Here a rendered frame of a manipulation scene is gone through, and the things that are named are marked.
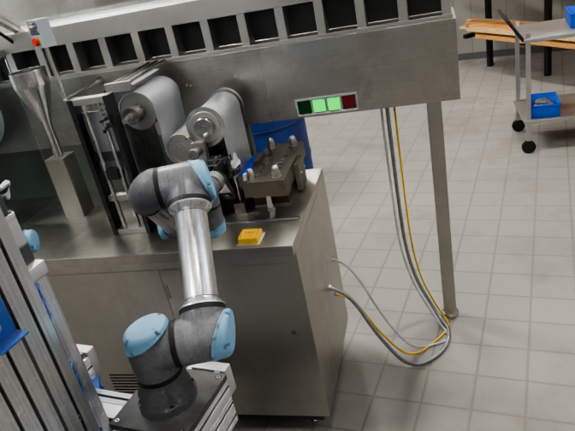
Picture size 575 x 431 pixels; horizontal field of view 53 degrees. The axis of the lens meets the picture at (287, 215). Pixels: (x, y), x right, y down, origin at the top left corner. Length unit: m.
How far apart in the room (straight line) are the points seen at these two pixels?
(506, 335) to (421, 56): 1.35
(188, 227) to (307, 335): 0.83
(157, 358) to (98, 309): 1.01
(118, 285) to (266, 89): 0.96
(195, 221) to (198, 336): 0.30
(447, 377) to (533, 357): 0.38
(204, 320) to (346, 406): 1.30
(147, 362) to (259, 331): 0.83
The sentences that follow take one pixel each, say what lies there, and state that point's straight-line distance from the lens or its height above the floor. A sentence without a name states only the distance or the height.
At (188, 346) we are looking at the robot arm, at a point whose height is 1.00.
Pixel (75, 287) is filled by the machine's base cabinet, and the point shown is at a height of 0.76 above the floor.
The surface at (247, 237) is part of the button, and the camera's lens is 1.99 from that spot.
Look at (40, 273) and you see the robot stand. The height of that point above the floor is 1.23.
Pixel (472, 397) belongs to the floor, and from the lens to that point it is 2.60.
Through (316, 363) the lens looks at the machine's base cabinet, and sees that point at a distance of 2.25.
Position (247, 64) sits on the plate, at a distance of 2.39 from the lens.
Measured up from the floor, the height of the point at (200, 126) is 1.26.
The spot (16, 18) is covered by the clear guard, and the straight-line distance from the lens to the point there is 2.74.
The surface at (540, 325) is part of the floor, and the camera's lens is 2.97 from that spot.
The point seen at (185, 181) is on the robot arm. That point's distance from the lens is 1.54.
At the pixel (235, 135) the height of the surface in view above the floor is 1.17.
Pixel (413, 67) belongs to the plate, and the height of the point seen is 1.28.
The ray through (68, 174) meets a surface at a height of 1.10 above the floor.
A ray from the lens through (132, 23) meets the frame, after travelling 2.53.
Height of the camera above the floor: 1.82
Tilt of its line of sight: 25 degrees down
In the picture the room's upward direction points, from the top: 12 degrees counter-clockwise
